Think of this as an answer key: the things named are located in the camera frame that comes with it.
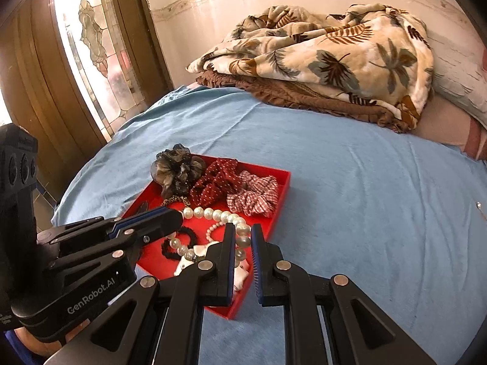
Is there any gold patterned bracelet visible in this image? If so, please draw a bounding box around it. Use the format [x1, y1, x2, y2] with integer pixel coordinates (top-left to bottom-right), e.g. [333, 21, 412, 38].
[162, 195, 191, 208]

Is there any person's left forearm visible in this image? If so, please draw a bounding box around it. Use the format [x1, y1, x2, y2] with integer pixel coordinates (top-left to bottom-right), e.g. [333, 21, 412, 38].
[4, 327, 69, 365]

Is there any pearl bead necklace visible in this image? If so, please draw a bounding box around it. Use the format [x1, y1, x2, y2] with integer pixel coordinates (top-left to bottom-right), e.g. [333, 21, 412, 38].
[167, 206, 252, 270]

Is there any red box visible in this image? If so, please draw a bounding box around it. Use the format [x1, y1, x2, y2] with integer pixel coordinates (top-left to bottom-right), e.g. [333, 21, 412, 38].
[121, 153, 292, 319]

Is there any blue bed sheet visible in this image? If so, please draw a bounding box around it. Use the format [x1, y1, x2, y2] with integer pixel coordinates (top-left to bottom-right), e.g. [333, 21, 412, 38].
[51, 85, 487, 365]

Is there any wooden door frame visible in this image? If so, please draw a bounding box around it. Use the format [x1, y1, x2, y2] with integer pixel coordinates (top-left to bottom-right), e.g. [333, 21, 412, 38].
[0, 0, 176, 198]

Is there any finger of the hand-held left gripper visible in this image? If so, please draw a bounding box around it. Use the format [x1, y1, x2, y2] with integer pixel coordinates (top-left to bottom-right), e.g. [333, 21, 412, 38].
[51, 207, 170, 244]
[53, 210, 185, 271]

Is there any grey pillow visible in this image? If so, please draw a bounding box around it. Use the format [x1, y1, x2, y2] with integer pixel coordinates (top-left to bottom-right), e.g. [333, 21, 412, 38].
[430, 26, 487, 130]

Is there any leaf print blanket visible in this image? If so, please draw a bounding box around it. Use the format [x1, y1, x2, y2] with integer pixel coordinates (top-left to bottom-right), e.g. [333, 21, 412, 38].
[186, 3, 435, 134]

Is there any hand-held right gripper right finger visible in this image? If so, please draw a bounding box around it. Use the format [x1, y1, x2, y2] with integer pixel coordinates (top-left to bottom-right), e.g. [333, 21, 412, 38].
[251, 223, 438, 365]

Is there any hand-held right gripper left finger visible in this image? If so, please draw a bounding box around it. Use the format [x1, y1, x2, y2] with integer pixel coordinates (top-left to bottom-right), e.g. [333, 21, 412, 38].
[44, 223, 235, 365]

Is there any brown ruffled blanket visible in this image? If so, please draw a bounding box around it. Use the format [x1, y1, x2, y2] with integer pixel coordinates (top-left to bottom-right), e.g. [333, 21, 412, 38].
[196, 69, 404, 132]

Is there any red gingham scrunchie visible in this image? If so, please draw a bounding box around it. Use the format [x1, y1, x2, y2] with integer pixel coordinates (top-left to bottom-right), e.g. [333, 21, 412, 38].
[226, 171, 280, 217]

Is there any stained glass window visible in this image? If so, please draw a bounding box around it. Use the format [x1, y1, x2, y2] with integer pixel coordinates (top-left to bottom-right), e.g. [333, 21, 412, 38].
[53, 0, 149, 141]

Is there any pink mattress cover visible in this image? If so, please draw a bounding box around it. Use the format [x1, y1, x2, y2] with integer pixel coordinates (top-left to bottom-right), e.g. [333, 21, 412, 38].
[413, 95, 487, 160]

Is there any dark grey organza scrunchie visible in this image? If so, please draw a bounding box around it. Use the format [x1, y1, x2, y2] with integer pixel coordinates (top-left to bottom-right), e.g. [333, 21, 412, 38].
[151, 144, 207, 200]

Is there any white cherry print scrunchie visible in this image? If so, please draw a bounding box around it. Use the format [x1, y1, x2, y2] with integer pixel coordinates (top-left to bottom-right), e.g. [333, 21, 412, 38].
[174, 245, 252, 291]

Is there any red dotted scrunchie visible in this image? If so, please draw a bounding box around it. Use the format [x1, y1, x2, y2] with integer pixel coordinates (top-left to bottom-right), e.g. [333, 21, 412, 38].
[189, 158, 248, 207]

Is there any black hair tie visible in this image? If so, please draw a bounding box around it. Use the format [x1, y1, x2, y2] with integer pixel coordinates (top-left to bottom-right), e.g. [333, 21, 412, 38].
[160, 226, 200, 261]

